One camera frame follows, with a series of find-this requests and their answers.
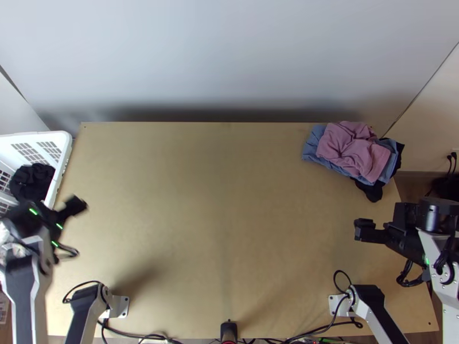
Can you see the black garment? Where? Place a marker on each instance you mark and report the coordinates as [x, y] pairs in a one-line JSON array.
[[30, 181]]

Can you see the white laundry basket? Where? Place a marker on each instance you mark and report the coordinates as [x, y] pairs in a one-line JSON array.
[[32, 147]]

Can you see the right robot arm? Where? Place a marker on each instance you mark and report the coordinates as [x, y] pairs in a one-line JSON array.
[[373, 304]]

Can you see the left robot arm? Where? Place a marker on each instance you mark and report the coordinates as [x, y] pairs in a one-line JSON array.
[[21, 286]]

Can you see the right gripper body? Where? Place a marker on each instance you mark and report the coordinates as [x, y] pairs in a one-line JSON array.
[[365, 231]]

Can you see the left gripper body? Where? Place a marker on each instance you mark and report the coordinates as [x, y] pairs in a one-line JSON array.
[[76, 206]]

